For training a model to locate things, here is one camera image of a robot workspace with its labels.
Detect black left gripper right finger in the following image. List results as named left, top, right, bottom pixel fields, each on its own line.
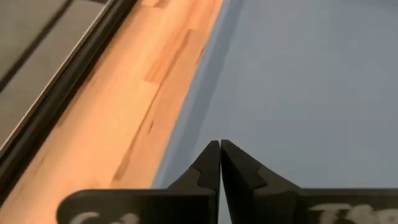
left=220, top=139, right=398, bottom=224

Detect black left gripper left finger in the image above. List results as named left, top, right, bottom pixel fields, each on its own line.
left=57, top=139, right=221, bottom=224

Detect blue plastic tray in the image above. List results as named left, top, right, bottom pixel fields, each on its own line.
left=152, top=0, right=398, bottom=224

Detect long black table frame rail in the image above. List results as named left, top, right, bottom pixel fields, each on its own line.
left=0, top=0, right=139, bottom=206

